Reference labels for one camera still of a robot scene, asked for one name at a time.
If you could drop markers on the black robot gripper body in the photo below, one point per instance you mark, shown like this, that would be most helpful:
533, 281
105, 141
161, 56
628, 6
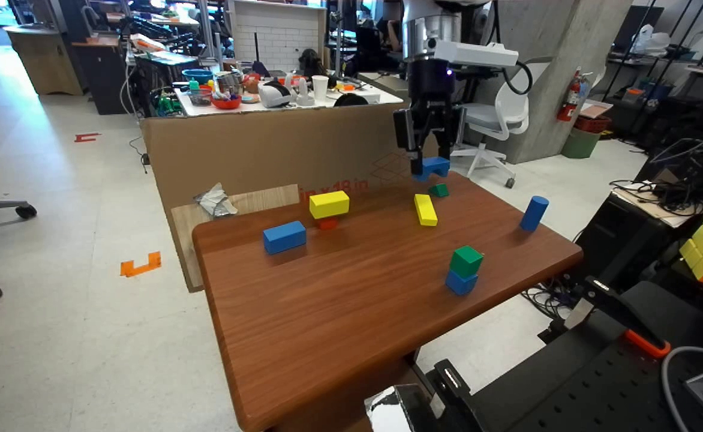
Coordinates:
431, 103

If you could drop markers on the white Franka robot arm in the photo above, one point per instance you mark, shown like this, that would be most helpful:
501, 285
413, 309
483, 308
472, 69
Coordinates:
447, 25

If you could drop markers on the small green block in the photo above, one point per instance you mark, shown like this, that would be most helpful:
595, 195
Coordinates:
439, 191

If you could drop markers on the flat yellow block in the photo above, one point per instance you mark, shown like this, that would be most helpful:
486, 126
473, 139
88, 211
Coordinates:
425, 210

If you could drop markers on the large yellow block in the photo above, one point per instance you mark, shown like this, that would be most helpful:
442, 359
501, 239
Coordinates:
330, 204

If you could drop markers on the small red block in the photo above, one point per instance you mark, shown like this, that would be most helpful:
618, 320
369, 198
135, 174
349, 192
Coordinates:
327, 223

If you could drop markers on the blue cylinder block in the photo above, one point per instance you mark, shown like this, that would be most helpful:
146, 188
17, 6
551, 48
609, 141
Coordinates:
533, 211

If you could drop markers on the blue rectangular block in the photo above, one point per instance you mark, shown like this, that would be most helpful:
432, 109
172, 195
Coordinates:
285, 239

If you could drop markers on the white office chair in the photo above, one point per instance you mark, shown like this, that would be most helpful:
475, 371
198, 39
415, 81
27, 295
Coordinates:
498, 120

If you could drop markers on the seated person in dark clothes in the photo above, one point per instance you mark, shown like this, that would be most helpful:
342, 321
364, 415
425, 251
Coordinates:
375, 39

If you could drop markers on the white paper cup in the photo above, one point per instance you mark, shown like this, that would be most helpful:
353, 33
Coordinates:
321, 86

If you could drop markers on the green cube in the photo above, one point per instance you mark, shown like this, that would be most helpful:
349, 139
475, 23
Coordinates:
467, 259

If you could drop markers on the large cardboard panel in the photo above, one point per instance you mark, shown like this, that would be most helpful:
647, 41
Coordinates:
286, 151

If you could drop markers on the blue cube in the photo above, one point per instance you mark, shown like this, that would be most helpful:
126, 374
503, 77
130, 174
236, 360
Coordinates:
460, 281

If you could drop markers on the red fire extinguisher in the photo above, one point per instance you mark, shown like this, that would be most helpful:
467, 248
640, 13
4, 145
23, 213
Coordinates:
570, 96

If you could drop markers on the green bin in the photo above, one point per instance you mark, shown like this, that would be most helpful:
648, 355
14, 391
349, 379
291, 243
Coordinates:
580, 141

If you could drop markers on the white cluttered table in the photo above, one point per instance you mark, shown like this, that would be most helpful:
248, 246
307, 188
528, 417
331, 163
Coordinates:
286, 99

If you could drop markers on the red box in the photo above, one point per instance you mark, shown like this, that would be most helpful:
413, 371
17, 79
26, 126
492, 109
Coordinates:
595, 115

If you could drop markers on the red bowl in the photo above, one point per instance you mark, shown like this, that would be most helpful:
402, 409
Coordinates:
226, 102

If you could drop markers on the crumpled gray cloth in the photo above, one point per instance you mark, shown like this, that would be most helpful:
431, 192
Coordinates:
218, 203

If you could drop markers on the white side table with papers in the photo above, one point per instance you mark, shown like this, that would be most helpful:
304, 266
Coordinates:
654, 204

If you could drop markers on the black bar with orange grip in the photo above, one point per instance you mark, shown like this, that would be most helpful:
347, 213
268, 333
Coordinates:
628, 324

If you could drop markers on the wooden cabinet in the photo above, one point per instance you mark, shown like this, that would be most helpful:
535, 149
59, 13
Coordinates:
44, 60

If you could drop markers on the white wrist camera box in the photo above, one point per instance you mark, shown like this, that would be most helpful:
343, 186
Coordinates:
479, 53

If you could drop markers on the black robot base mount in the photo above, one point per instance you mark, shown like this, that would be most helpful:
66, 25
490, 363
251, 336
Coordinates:
435, 396

